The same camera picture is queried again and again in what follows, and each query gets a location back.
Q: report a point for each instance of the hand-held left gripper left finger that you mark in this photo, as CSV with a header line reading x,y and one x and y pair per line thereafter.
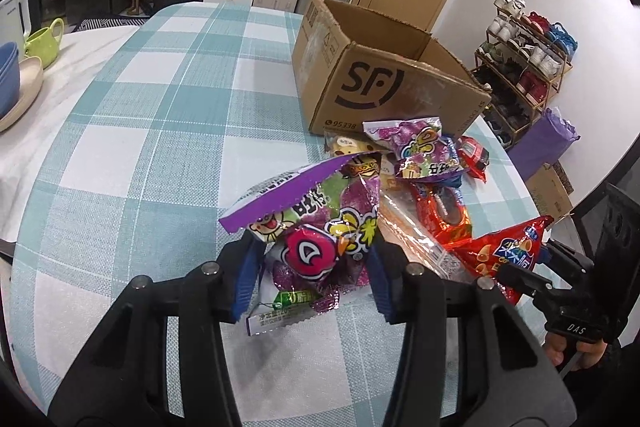
x,y
245,279

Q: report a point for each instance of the small red snack packet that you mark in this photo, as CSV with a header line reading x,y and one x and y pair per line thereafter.
x,y
472,154

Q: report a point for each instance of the small purple candy bag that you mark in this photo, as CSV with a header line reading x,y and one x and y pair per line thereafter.
x,y
425,147

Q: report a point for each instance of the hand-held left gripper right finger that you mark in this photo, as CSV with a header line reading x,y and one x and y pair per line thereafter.
x,y
382,289

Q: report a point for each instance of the blue plastic basin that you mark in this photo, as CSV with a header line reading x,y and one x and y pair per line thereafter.
x,y
7,77

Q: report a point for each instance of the small cardboard box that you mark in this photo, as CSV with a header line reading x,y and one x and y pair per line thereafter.
x,y
550,194

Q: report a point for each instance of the white kettle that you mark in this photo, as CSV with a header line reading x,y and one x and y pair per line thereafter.
x,y
12,17

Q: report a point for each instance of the green mug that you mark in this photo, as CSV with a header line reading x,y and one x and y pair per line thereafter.
x,y
42,44

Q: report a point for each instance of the red car print packet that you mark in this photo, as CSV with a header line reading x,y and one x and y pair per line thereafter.
x,y
450,217

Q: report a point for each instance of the large purple candy bag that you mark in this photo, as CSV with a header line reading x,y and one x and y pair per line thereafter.
x,y
345,212

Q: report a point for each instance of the beige plate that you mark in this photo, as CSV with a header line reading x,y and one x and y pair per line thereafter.
x,y
30,87

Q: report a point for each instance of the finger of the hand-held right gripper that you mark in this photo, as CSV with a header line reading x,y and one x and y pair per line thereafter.
x,y
550,252
522,281

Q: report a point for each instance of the brown cardboard box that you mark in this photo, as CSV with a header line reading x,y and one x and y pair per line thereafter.
x,y
370,82

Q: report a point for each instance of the person's right hand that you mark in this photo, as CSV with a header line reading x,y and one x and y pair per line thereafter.
x,y
556,349

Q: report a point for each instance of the clear bread packet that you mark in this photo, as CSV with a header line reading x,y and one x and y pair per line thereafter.
x,y
405,227

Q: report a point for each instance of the shoe rack with shoes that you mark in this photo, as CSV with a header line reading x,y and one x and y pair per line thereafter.
x,y
530,57

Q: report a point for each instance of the red chips bag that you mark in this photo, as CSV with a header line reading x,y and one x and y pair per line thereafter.
x,y
500,252

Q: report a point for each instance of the yellow cookie packet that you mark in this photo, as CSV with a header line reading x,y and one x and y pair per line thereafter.
x,y
350,144

